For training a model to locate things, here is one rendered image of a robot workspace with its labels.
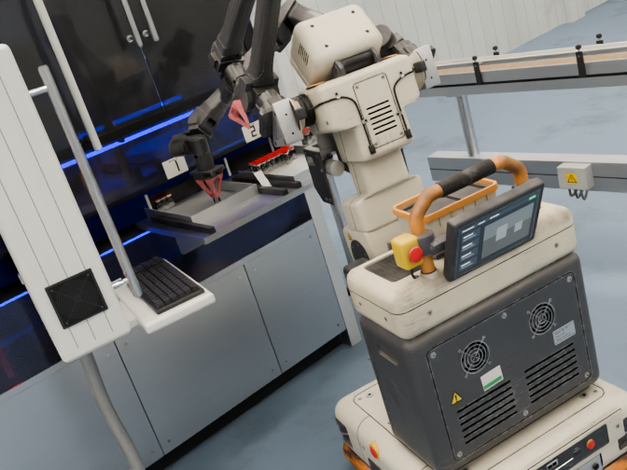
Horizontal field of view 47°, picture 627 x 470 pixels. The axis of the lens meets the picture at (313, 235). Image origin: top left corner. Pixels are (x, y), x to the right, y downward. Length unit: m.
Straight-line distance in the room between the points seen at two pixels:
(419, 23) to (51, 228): 5.95
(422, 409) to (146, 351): 1.14
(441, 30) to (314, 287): 5.06
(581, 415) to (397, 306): 0.65
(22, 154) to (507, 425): 1.33
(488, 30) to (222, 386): 6.14
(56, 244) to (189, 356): 0.99
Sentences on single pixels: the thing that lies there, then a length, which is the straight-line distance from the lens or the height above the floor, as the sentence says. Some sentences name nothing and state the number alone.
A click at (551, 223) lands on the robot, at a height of 0.79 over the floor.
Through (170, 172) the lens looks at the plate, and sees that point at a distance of 2.52.
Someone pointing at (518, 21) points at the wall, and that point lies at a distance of 8.67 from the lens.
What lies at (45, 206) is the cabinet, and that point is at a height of 1.18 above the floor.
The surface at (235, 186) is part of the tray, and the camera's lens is 2.50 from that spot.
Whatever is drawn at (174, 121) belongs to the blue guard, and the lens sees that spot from 2.53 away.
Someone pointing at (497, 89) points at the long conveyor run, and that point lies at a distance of 3.00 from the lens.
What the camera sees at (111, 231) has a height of 1.06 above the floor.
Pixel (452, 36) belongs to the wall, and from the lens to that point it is 7.76.
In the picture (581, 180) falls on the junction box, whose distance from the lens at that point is 2.90.
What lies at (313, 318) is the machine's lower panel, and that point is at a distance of 2.94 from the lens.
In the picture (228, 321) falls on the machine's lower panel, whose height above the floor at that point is 0.41.
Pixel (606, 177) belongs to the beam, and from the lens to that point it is 2.90.
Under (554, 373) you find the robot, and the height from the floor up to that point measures 0.41.
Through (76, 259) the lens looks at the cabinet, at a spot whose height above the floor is 1.04.
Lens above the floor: 1.52
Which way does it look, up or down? 20 degrees down
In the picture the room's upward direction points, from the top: 17 degrees counter-clockwise
